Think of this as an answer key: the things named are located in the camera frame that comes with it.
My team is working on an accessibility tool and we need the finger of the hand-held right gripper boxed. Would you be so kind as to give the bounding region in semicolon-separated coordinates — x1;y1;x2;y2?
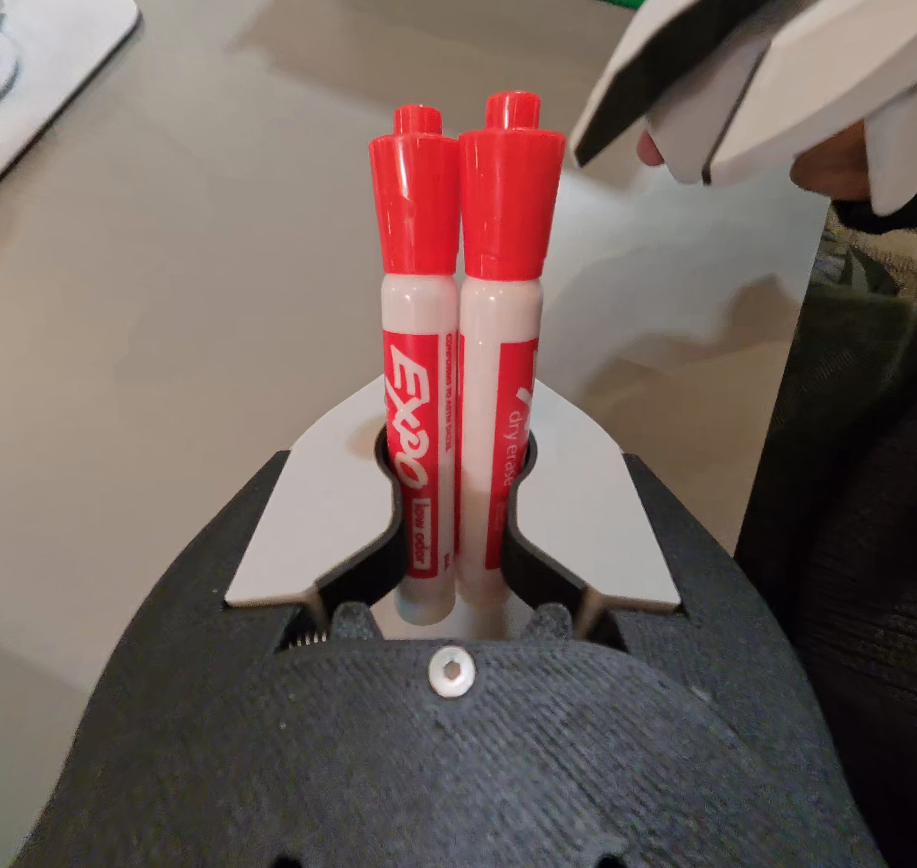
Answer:
573;0;853;168
645;0;917;186

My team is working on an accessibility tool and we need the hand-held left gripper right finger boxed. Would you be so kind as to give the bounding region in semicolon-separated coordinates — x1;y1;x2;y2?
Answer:
505;381;682;643

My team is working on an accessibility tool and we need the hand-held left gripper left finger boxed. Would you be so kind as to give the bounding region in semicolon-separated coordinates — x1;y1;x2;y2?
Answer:
224;374;408;629

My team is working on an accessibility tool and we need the red dry erase marker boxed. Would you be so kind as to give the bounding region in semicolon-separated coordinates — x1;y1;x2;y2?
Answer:
367;103;461;627
457;90;567;607

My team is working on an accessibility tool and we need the person's right forearm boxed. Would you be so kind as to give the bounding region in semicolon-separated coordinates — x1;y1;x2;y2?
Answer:
831;194;917;238

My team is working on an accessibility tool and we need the person's right hand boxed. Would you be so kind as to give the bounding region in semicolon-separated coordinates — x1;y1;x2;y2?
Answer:
790;121;871;203

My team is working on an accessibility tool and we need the white rounded tray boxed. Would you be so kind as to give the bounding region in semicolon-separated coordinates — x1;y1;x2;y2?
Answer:
0;0;140;175

